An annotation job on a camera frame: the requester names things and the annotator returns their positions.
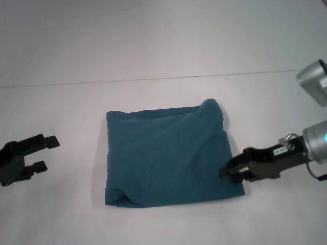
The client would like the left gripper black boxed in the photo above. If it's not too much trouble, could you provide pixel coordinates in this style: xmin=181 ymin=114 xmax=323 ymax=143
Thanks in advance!
xmin=0 ymin=133 xmax=61 ymax=187

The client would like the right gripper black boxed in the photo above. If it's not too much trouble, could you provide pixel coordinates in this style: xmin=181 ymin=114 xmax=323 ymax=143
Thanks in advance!
xmin=219 ymin=135 xmax=311 ymax=185

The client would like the teal t-shirt with pink print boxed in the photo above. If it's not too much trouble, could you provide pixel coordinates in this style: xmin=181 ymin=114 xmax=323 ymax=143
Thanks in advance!
xmin=104 ymin=98 xmax=246 ymax=209

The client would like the right gripper silver cable plug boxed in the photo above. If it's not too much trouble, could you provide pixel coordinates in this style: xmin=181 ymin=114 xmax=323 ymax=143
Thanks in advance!
xmin=278 ymin=133 xmax=300 ymax=150

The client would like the right arm cable with connector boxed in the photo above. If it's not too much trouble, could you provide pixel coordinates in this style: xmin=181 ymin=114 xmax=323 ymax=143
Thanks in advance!
xmin=306 ymin=161 xmax=327 ymax=181

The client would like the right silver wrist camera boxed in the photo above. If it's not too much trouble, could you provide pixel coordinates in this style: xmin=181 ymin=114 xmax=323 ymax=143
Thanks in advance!
xmin=296 ymin=59 xmax=327 ymax=107

